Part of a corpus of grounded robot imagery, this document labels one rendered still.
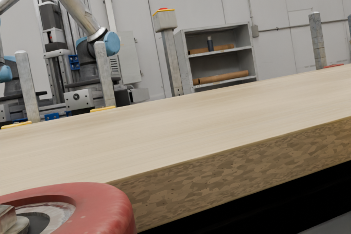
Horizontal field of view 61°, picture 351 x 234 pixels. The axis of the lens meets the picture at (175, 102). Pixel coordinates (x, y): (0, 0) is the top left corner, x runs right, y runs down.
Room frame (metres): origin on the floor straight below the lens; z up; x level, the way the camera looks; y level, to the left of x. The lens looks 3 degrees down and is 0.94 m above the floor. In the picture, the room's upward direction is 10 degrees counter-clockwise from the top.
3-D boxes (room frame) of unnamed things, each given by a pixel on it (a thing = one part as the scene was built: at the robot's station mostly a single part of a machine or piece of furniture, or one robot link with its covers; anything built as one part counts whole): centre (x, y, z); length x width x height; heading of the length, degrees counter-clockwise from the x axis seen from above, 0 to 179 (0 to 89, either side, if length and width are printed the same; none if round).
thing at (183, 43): (3.78, -0.57, 0.78); 0.90 x 0.45 x 1.55; 106
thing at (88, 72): (1.65, 0.42, 1.09); 0.15 x 0.15 x 0.10
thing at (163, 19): (1.16, -0.01, 1.18); 0.07 x 0.07 x 0.08; 20
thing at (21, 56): (0.98, 0.47, 0.89); 0.03 x 0.03 x 0.48; 20
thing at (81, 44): (1.64, 0.41, 1.21); 0.13 x 0.12 x 0.14; 55
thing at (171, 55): (1.16, -0.02, 0.93); 0.05 x 0.04 x 0.45; 110
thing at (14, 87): (1.77, 0.90, 1.09); 0.15 x 0.15 x 0.10
